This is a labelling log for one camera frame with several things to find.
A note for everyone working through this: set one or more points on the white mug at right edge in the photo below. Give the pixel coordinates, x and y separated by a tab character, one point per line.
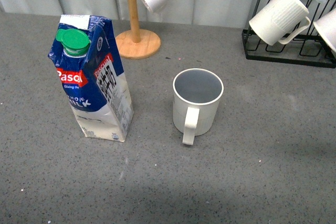
325	27

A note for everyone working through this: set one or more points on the black wire mug rack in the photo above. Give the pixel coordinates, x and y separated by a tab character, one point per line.
307	48

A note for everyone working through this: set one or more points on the wooden mug tree stand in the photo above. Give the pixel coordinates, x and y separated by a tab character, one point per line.
137	43

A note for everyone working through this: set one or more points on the blue white milk carton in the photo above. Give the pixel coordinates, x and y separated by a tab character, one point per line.
87	60

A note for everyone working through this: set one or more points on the white ribbed mug on rack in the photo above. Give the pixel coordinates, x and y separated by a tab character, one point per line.
280	21

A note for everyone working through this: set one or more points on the white ribbed mug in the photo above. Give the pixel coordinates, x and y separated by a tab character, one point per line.
280	21
197	93

